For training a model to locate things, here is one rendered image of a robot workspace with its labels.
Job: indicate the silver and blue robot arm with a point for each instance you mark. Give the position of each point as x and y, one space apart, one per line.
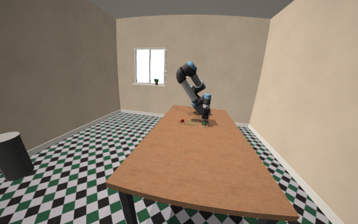
189 69

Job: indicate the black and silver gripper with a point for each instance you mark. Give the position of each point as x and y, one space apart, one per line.
205 111

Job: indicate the tan square mat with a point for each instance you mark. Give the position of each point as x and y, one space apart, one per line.
192 123

